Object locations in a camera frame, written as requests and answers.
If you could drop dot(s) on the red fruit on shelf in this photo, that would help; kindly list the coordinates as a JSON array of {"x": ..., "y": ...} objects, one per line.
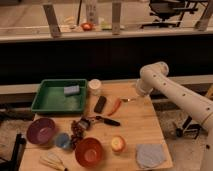
[{"x": 87, "y": 26}]

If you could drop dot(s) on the small metal clip toy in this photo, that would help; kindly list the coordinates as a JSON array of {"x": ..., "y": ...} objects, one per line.
[{"x": 85, "y": 123}]

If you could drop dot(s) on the black handled knife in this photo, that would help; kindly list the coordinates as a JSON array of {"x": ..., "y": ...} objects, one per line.
[{"x": 107, "y": 121}]

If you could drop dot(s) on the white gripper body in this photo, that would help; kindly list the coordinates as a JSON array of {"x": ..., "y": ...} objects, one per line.
[{"x": 142, "y": 88}]

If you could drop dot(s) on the black rectangular block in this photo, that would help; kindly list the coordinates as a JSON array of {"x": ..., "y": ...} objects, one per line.
[{"x": 100, "y": 104}]

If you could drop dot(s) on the green plastic tray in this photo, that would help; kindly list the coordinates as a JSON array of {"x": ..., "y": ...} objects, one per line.
[{"x": 51, "y": 98}]

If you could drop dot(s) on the dark red grapes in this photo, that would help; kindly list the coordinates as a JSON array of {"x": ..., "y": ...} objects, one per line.
[{"x": 77, "y": 134}]

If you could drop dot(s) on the black wheeled base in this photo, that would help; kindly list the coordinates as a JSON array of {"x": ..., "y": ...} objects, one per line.
[{"x": 188, "y": 127}]

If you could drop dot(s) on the orange bowl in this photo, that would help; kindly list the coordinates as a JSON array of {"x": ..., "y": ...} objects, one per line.
[{"x": 89, "y": 152}]

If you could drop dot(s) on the grey folded cloth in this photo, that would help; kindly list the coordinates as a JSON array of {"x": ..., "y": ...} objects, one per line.
[{"x": 149, "y": 155}]

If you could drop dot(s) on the blue sponge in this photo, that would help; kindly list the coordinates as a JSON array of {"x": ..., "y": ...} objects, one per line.
[{"x": 71, "y": 90}]

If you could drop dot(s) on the black chair frame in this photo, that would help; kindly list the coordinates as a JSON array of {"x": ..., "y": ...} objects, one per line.
[{"x": 18, "y": 149}]

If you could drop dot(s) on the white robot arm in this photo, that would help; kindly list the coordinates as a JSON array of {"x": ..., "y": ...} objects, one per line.
[{"x": 198, "y": 107}]

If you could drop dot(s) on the purple bowl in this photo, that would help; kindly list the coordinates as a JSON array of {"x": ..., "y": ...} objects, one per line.
[{"x": 41, "y": 131}]

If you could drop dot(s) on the black office chair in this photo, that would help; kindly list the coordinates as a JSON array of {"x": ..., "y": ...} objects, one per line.
[{"x": 170, "y": 12}]

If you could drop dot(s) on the red yellow apple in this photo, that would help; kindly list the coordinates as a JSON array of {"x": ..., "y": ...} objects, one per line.
[{"x": 118, "y": 144}]

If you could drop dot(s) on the small blue cup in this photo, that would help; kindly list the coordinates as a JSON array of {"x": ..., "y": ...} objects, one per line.
[{"x": 62, "y": 141}]

